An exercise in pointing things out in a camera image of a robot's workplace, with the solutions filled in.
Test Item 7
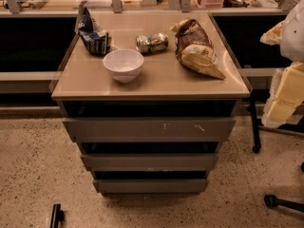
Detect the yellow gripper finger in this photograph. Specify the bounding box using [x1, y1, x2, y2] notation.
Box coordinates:
[260, 22, 283, 46]

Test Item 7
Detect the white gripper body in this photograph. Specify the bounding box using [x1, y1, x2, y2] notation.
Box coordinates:
[261, 62, 304, 128]

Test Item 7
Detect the grey drawer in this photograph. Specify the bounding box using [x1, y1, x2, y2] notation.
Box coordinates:
[81, 153, 219, 172]
[64, 117, 236, 143]
[93, 179, 208, 194]

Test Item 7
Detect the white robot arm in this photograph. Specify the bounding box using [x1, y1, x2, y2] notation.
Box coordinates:
[260, 0, 304, 128]

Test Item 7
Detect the grey drawer cabinet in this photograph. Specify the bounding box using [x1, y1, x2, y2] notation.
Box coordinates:
[48, 10, 254, 198]

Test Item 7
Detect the grey bottom drawer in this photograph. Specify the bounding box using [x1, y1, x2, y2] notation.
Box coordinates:
[93, 179, 208, 194]

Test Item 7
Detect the grey top drawer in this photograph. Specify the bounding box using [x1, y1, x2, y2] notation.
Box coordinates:
[64, 117, 236, 143]

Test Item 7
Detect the black table leg with caster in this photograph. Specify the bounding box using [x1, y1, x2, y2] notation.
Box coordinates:
[249, 95, 261, 154]

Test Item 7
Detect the brown chip bag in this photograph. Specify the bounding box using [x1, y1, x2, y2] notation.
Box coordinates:
[170, 19, 226, 80]

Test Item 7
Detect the black chair base leg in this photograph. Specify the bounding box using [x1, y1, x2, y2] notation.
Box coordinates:
[264, 195, 304, 213]

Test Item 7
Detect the crushed silver soda can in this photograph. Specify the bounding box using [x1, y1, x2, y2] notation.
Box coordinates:
[135, 32, 168, 54]

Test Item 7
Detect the white bowl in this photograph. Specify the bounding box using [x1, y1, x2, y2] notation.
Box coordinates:
[103, 49, 144, 83]

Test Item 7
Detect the blue crumpled chip bag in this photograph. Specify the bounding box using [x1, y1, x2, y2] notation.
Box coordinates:
[78, 9, 111, 56]

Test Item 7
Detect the black object on floor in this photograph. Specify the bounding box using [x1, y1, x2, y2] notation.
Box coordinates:
[49, 203, 65, 228]

